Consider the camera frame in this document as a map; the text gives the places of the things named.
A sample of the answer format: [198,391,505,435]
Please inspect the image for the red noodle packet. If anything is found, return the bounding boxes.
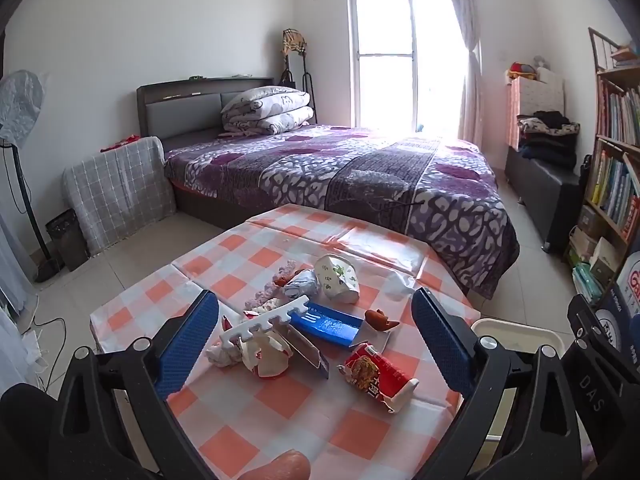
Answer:
[337,342,420,415]

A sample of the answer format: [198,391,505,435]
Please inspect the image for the white plastic bin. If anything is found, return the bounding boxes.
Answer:
[470,317,566,441]

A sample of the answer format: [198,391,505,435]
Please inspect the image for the crumpled white tissue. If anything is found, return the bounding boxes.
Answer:
[206,340,246,368]

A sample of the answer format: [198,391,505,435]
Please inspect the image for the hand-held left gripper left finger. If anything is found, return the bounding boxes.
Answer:
[50,289,236,480]

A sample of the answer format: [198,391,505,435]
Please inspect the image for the person's left hand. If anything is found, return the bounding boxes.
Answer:
[235,450,312,480]

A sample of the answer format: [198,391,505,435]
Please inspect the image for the black bench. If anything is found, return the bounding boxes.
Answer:
[505,147,583,253]

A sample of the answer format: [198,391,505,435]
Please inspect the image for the orange checked tablecloth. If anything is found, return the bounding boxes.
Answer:
[90,204,481,480]

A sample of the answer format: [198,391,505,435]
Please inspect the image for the pale knitted strip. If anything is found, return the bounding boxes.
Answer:
[244,277,286,311]

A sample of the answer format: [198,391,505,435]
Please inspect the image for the crumpled white plastic bag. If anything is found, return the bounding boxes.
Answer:
[282,269,318,301]

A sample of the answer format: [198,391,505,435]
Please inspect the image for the black floor box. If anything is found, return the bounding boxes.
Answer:
[45,208,91,272]

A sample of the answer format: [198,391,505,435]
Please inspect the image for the blue plastic tray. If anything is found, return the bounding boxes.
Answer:
[287,302,365,348]

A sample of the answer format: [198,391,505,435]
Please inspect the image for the patterned hat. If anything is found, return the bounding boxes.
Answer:
[281,29,307,56]

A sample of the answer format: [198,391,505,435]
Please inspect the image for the wooden bookshelf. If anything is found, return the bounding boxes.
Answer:
[565,27,640,311]

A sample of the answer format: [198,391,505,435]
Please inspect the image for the patterned curtain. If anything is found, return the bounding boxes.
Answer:
[445,0,483,148]

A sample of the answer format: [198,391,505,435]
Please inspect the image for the pink drawer cabinet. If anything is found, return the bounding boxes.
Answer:
[506,75,566,151]

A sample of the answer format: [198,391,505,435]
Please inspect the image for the red and white wrapper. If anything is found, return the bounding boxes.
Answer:
[240,330,293,378]

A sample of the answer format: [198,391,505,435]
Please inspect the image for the window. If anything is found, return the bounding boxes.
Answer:
[345,0,481,133]

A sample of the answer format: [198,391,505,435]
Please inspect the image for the standing fan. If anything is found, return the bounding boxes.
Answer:
[0,70,66,283]

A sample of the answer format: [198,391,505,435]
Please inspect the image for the clear plastic packaging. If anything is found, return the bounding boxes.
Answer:
[285,322,331,380]

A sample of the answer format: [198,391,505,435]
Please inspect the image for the stack of small boxes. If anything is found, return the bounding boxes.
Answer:
[570,205,621,306]

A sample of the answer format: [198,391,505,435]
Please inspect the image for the black chair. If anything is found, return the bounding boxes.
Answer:
[0,382,61,480]

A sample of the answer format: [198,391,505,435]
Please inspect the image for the paper cup with green print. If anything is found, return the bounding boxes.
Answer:
[314,254,361,305]

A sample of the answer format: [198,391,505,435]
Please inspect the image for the blue printed box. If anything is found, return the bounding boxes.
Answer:
[600,250,640,361]

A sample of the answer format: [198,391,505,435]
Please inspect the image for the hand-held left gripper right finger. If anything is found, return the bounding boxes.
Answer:
[411,287,591,480]

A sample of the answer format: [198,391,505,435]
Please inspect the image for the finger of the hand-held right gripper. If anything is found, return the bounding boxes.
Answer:
[562,294,640,461]

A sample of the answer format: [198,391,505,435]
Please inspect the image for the collection of colourful books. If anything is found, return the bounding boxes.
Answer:
[585,80,640,241]

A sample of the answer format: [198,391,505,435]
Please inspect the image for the red cloth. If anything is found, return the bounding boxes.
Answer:
[100,134,146,153]

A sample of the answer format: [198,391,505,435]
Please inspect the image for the dark bed frame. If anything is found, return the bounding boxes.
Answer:
[136,77,321,226]

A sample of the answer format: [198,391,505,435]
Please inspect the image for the white sheer cloth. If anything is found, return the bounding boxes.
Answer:
[0,210,41,391]

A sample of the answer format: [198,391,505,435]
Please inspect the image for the folded white patterned quilt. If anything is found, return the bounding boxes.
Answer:
[220,86,315,136]

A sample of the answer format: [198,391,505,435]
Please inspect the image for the bed with purple bedspread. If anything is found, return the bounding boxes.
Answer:
[164,125,521,301]

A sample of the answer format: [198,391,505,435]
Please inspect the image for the black floor stand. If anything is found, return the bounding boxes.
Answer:
[277,55,316,123]

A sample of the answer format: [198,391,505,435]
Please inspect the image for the white comb-shaped plastic piece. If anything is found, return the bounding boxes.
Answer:
[220,295,312,348]

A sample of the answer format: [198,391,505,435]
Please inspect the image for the pile of folded clothes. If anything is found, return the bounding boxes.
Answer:
[516,110,581,168]

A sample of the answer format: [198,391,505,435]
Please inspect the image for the grey checked cloth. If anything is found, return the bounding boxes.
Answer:
[62,136,177,256]

